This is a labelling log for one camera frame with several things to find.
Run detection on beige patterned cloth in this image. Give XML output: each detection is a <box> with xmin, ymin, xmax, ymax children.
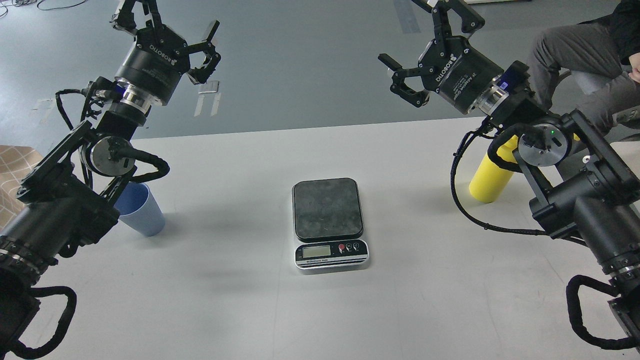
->
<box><xmin>0</xmin><ymin>145</ymin><xmax>43</xmax><ymax>229</ymax></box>

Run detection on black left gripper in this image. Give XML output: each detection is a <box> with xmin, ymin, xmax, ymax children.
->
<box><xmin>110</xmin><ymin>0</ymin><xmax>221</xmax><ymax>106</ymax></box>

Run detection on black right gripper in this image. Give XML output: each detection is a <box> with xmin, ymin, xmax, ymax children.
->
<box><xmin>378</xmin><ymin>0</ymin><xmax>505</xmax><ymax>115</ymax></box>

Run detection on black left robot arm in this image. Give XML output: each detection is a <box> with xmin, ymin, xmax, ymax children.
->
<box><xmin>0</xmin><ymin>0</ymin><xmax>221</xmax><ymax>360</ymax></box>

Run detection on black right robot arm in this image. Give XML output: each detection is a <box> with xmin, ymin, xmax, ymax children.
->
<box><xmin>378</xmin><ymin>0</ymin><xmax>640</xmax><ymax>350</ymax></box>

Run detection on blue ribbed plastic cup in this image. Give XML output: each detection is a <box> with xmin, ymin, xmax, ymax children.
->
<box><xmin>114</xmin><ymin>182</ymin><xmax>166</xmax><ymax>237</ymax></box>

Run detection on yellow squeeze bottle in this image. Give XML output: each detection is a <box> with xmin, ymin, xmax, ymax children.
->
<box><xmin>468</xmin><ymin>129</ymin><xmax>580</xmax><ymax>203</ymax></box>

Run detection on seated person grey trousers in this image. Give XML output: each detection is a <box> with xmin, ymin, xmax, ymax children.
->
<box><xmin>526</xmin><ymin>0</ymin><xmax>640</xmax><ymax>134</ymax></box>

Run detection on black cables on floor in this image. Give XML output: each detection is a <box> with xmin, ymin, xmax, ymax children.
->
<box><xmin>0</xmin><ymin>0</ymin><xmax>88</xmax><ymax>19</ymax></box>

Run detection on black digital kitchen scale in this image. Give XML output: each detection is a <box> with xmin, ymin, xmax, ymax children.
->
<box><xmin>292</xmin><ymin>177</ymin><xmax>370</xmax><ymax>272</ymax></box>

